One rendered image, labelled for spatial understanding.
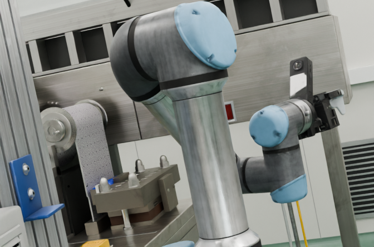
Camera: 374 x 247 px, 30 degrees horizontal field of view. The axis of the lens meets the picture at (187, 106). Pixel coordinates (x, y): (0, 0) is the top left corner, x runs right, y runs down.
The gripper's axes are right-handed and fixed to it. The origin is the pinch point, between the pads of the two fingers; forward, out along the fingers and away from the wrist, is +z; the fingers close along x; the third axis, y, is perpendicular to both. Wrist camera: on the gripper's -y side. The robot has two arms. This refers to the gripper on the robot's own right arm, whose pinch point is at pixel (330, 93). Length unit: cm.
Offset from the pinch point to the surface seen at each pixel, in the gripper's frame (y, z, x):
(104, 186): 7, 8, -86
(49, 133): -14, 3, -97
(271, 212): 71, 261, -184
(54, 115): -19, 5, -94
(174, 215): 23, 25, -76
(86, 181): 4, 9, -93
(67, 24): -52, 36, -105
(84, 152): -5, 12, -93
